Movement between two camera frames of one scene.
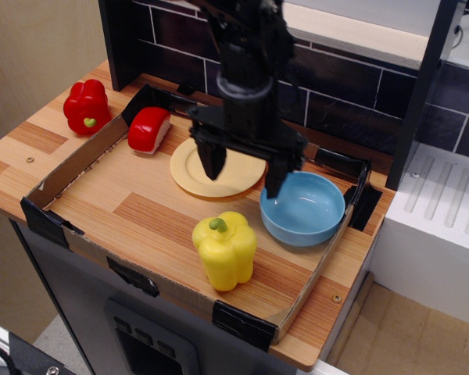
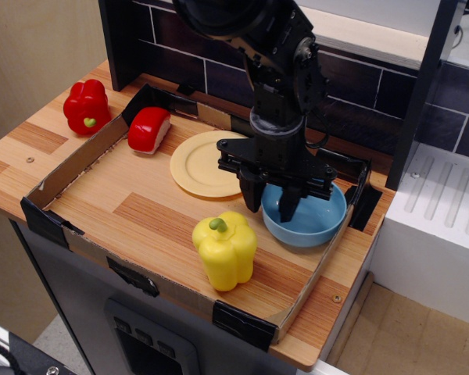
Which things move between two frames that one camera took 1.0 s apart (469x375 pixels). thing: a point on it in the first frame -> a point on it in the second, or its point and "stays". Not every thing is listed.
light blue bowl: [308, 210] stays
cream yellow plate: [240, 172] stays
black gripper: [248, 121] -> [276, 149]
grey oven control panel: [144, 345] stays
